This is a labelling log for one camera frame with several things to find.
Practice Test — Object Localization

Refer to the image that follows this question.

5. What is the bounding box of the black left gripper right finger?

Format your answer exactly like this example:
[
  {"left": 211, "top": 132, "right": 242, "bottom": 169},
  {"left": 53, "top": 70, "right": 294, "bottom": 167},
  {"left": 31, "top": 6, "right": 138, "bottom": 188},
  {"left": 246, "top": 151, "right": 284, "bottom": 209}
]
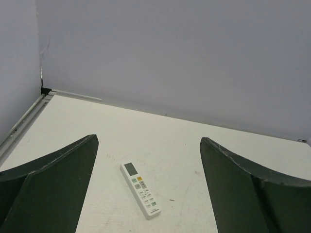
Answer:
[{"left": 200, "top": 137, "right": 311, "bottom": 233}]

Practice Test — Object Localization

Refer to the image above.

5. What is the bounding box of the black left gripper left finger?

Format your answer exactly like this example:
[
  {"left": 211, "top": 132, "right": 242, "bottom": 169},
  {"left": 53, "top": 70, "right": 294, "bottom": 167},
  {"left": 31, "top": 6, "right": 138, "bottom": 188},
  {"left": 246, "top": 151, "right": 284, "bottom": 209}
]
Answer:
[{"left": 0, "top": 134, "right": 98, "bottom": 233}]

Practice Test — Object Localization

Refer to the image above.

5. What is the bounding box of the slim white remote control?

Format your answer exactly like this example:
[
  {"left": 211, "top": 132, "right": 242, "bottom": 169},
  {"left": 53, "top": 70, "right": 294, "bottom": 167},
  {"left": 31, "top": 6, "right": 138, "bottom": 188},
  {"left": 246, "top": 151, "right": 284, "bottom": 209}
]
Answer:
[{"left": 120, "top": 163, "right": 161, "bottom": 220}]

